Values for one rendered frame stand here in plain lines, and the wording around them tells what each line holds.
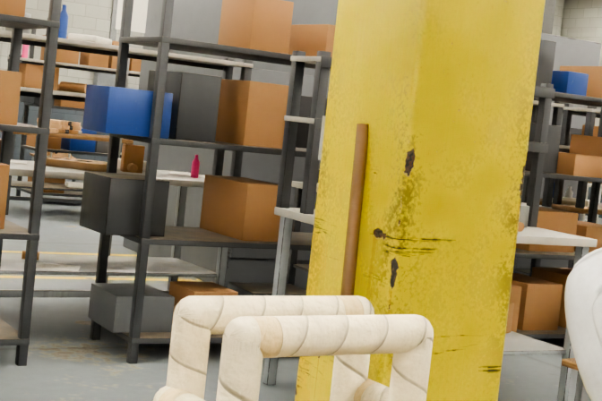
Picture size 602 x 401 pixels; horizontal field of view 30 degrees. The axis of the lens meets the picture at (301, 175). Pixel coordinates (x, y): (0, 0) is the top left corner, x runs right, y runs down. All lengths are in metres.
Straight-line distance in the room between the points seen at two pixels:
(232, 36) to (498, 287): 4.44
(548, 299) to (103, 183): 3.20
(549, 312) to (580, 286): 6.49
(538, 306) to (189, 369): 6.71
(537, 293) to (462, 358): 5.51
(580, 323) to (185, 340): 0.44
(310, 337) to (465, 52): 1.15
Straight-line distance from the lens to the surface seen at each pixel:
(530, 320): 7.56
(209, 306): 0.92
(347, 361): 1.01
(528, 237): 5.68
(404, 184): 1.91
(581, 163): 7.54
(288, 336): 0.86
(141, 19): 7.79
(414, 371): 0.95
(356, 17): 2.07
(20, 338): 5.73
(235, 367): 0.85
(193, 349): 0.92
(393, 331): 0.93
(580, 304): 1.17
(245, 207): 6.15
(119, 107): 5.80
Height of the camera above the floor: 1.37
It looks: 3 degrees down
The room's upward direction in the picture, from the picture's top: 6 degrees clockwise
